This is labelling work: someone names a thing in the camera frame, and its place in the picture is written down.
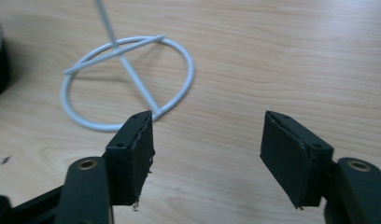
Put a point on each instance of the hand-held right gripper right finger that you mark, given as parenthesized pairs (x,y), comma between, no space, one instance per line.
(291,155)

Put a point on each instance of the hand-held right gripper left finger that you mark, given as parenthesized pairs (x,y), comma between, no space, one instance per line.
(132,161)

